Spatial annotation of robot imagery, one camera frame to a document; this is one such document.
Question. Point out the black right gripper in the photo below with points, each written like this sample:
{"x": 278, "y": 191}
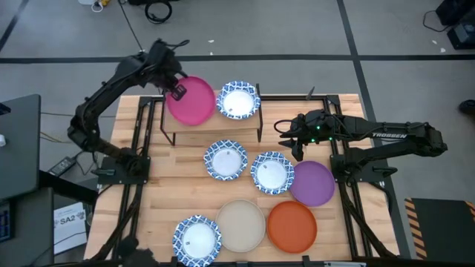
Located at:
{"x": 315, "y": 128}

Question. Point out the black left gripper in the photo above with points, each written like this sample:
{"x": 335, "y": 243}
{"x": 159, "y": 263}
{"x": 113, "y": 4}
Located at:
{"x": 163, "y": 63}

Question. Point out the pink plastic plate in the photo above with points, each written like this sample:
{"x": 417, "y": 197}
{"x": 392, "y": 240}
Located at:
{"x": 194, "y": 105}

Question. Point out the blue patterned paper plate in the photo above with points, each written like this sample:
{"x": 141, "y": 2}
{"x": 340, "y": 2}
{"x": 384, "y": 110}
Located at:
{"x": 225, "y": 161}
{"x": 272, "y": 174}
{"x": 196, "y": 241}
{"x": 238, "y": 102}

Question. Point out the beige plastic plate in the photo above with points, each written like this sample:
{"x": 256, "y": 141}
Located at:
{"x": 240, "y": 225}

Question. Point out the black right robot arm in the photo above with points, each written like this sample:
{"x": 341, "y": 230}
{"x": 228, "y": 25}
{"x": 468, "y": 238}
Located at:
{"x": 389, "y": 135}

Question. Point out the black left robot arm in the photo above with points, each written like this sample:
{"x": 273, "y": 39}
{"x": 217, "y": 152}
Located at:
{"x": 107, "y": 87}

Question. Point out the wooden shelf with black legs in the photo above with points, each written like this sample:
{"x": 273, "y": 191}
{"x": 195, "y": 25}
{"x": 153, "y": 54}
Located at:
{"x": 208, "y": 126}

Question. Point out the purple plastic plate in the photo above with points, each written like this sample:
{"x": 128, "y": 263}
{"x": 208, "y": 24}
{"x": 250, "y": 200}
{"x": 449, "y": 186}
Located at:
{"x": 312, "y": 183}

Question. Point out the orange plastic plate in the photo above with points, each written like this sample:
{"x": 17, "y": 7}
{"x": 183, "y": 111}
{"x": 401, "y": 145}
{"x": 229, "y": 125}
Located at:
{"x": 291, "y": 227}

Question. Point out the black power adapter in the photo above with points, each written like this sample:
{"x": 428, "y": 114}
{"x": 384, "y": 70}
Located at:
{"x": 62, "y": 166}

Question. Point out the black mat with striped edge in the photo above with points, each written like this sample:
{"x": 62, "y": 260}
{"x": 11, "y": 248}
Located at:
{"x": 441, "y": 230}

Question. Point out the grey desk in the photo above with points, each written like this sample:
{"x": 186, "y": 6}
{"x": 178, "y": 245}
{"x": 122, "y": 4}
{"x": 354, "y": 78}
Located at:
{"x": 18, "y": 148}

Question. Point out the white printed paper sheet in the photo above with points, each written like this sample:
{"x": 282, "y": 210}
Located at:
{"x": 70, "y": 230}

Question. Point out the person's foot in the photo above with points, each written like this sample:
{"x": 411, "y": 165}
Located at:
{"x": 468, "y": 107}

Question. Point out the small white object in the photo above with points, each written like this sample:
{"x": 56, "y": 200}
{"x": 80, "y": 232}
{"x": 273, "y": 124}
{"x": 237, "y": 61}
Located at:
{"x": 2, "y": 141}

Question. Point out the grey cabinet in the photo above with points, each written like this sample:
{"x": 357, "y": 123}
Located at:
{"x": 29, "y": 230}

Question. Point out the black equipment case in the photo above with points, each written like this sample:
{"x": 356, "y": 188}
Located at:
{"x": 462, "y": 33}

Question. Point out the black metal table frame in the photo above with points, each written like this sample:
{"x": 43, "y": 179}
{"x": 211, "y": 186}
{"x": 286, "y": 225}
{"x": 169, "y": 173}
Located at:
{"x": 293, "y": 98}

